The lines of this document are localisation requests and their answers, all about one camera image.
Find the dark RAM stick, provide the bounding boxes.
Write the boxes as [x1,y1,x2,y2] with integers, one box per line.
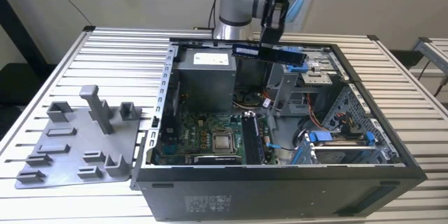
[251,115,265,164]
[233,44,309,65]

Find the orange wires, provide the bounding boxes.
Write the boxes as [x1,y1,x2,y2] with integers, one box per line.
[303,92,323,130]

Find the thin black base cable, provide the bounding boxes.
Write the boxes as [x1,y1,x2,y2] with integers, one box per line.
[207,0,226,30]

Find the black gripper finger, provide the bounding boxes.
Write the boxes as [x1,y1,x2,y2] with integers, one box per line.
[261,0,291,45]

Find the blue disk carrier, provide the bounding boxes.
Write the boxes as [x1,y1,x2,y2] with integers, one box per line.
[305,131,379,154]

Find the green motherboard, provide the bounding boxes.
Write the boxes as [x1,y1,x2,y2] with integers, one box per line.
[154,112,282,166]

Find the grey power supply unit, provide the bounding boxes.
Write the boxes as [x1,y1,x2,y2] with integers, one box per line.
[174,49,239,112]

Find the grey metal disk bay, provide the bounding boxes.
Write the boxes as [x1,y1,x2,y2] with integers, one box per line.
[293,129,399,166]

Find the black graphics card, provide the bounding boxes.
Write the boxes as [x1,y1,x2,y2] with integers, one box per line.
[186,155,245,166]

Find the grey metal drive cage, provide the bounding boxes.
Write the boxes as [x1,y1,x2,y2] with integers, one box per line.
[266,47,349,118]

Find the silver CPU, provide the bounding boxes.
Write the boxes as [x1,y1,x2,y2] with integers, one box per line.
[215,135,233,150]

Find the black PC case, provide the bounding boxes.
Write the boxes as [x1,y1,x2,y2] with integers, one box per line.
[130,36,429,222]

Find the black CPU socket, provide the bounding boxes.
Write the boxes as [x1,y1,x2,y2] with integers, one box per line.
[211,129,237,154]

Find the blue drive carrier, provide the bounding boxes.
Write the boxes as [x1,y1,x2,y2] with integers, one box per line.
[279,46,310,74]

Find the grey plastic parts rack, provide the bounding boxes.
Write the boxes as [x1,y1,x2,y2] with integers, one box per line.
[14,84,146,190]

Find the blue tipped black wire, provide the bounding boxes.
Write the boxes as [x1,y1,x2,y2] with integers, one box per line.
[266,142,299,152]

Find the grey metal side table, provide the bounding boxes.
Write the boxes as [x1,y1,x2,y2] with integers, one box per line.
[409,36,448,78]

